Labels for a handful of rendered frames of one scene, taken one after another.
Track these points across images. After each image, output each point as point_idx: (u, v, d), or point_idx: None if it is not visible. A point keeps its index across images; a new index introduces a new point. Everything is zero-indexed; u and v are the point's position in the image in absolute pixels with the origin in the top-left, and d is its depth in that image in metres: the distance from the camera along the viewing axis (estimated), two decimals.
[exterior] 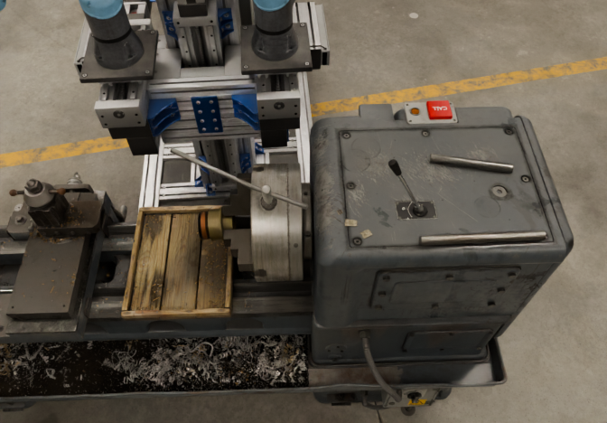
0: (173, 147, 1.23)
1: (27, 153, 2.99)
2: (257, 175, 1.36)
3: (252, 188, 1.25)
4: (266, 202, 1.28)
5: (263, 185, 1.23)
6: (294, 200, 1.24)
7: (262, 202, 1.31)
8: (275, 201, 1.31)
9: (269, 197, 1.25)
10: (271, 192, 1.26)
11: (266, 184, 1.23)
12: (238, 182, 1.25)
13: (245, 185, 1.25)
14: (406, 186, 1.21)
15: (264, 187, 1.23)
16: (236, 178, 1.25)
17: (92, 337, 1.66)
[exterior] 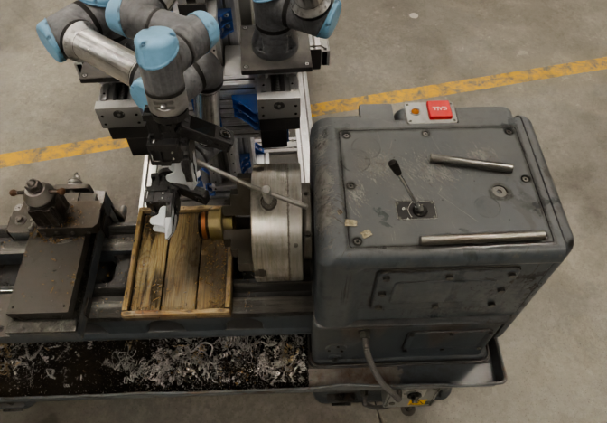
0: None
1: (27, 153, 2.99)
2: (257, 175, 1.36)
3: (252, 188, 1.25)
4: (266, 202, 1.28)
5: (263, 185, 1.23)
6: (294, 200, 1.24)
7: (262, 202, 1.31)
8: (275, 201, 1.31)
9: (269, 197, 1.25)
10: (271, 192, 1.26)
11: (266, 184, 1.23)
12: (238, 182, 1.25)
13: (245, 185, 1.25)
14: (406, 186, 1.21)
15: (264, 187, 1.23)
16: (236, 178, 1.25)
17: (92, 337, 1.66)
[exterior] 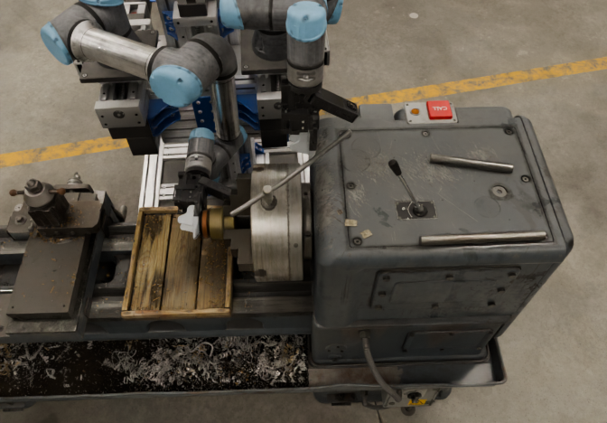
0: (350, 133, 1.25)
1: (27, 153, 2.99)
2: (257, 175, 1.36)
3: (278, 182, 1.25)
4: None
5: (271, 188, 1.23)
6: (244, 208, 1.23)
7: None
8: (266, 207, 1.31)
9: (263, 193, 1.26)
10: (266, 198, 1.26)
11: (270, 191, 1.23)
12: (291, 173, 1.26)
13: (284, 177, 1.26)
14: (406, 186, 1.21)
15: (269, 187, 1.23)
16: (294, 172, 1.25)
17: (92, 337, 1.66)
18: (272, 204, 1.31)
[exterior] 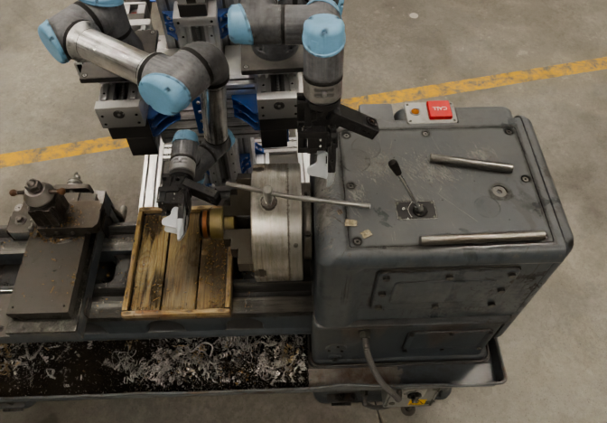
0: (368, 208, 1.19)
1: (27, 153, 2.99)
2: (257, 175, 1.36)
3: (282, 192, 1.25)
4: None
5: (270, 192, 1.23)
6: (238, 187, 1.25)
7: (275, 200, 1.31)
8: (263, 203, 1.31)
9: None
10: (264, 196, 1.26)
11: (267, 192, 1.23)
12: (297, 194, 1.24)
13: (290, 194, 1.24)
14: (406, 186, 1.21)
15: (269, 190, 1.23)
16: (300, 197, 1.23)
17: (92, 337, 1.66)
18: (268, 206, 1.31)
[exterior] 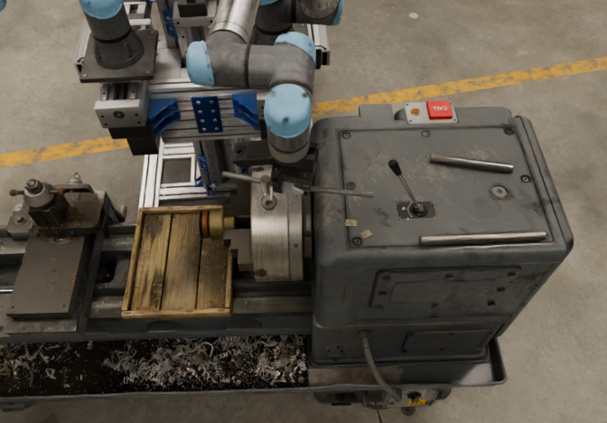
0: (371, 196, 1.12)
1: (27, 153, 2.99)
2: (257, 175, 1.36)
3: None
4: None
5: (268, 181, 1.17)
6: (236, 177, 1.19)
7: (275, 200, 1.31)
8: (263, 203, 1.31)
9: None
10: (262, 186, 1.20)
11: (266, 183, 1.17)
12: (297, 184, 1.18)
13: None
14: (406, 186, 1.21)
15: (267, 179, 1.17)
16: (300, 186, 1.17)
17: (92, 337, 1.66)
18: (268, 206, 1.31)
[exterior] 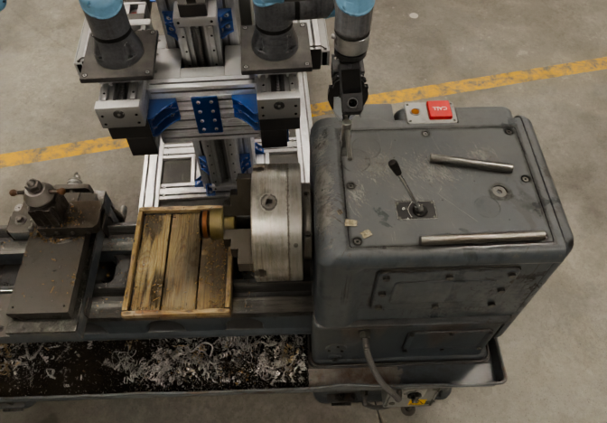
0: None
1: (27, 153, 2.99)
2: (257, 175, 1.36)
3: (343, 117, 1.31)
4: (340, 138, 1.32)
5: (349, 118, 1.28)
6: (350, 147, 1.25)
7: (275, 200, 1.31)
8: (263, 203, 1.31)
9: (343, 133, 1.29)
10: (350, 133, 1.29)
11: (350, 120, 1.28)
12: None
13: None
14: (406, 186, 1.21)
15: (347, 119, 1.28)
16: None
17: (92, 337, 1.66)
18: (268, 206, 1.31)
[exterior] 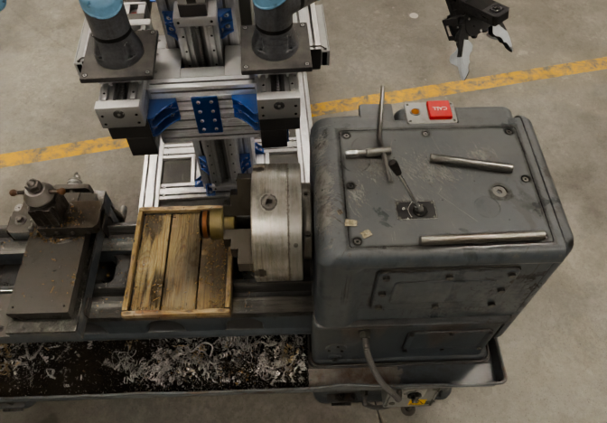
0: (383, 89, 1.50)
1: (27, 153, 2.99)
2: (257, 175, 1.36)
3: (381, 139, 1.37)
4: (368, 150, 1.34)
5: (389, 149, 1.37)
6: (389, 173, 1.32)
7: (275, 200, 1.31)
8: (263, 203, 1.31)
9: (379, 152, 1.35)
10: (378, 155, 1.36)
11: (389, 152, 1.37)
12: (380, 129, 1.40)
13: (380, 134, 1.38)
14: (406, 186, 1.21)
15: (390, 149, 1.36)
16: (381, 128, 1.40)
17: (92, 337, 1.66)
18: (268, 206, 1.31)
